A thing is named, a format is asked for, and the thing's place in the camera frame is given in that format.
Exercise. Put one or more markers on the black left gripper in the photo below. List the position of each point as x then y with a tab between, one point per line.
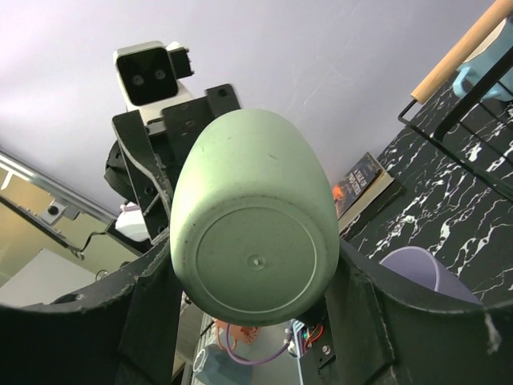
145	162

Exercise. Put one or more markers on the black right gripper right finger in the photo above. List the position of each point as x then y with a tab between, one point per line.
388	330

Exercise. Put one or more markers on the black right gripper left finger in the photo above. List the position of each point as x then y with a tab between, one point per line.
121	329

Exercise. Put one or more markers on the lavender plastic cup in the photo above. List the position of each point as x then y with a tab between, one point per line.
421	267

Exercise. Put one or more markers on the green plastic cup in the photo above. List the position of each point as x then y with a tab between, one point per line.
253	226

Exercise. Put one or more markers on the light blue ceramic mug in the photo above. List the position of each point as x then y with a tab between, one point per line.
483	58

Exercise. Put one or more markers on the tale of two cities book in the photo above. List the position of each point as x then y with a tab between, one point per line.
363	192

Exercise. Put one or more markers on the black wire dish rack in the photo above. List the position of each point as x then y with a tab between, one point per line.
489	86

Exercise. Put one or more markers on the left wooden rack handle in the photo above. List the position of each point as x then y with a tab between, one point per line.
487	22

